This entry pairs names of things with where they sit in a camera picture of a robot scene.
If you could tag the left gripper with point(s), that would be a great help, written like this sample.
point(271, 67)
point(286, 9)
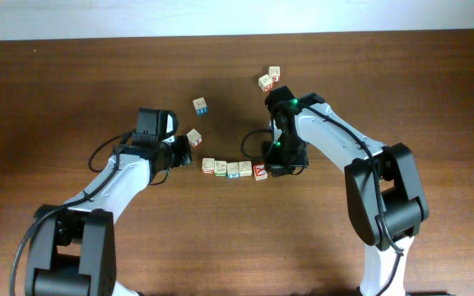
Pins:
point(183, 157)

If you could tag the farthest block red side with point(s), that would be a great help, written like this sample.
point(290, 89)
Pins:
point(275, 73)

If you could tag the block with green side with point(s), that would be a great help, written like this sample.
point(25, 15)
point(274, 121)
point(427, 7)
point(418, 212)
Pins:
point(220, 169)

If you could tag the block with red X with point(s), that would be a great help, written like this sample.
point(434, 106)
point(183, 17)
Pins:
point(260, 172)

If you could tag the block with C red side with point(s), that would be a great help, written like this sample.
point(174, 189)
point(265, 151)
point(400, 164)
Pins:
point(208, 165)

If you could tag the block with blue side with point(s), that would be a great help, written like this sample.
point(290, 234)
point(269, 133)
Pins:
point(200, 106)

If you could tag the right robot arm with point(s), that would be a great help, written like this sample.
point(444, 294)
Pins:
point(385, 199)

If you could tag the block with N red side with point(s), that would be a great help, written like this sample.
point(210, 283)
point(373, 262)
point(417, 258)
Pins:
point(194, 137)

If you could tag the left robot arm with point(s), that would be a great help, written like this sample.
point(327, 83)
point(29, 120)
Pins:
point(71, 247)

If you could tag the block with car picture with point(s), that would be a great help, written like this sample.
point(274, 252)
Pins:
point(232, 170)

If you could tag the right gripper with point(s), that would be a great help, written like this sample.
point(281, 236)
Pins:
point(278, 168)

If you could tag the block red side far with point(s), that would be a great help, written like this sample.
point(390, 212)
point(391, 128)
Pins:
point(265, 83)

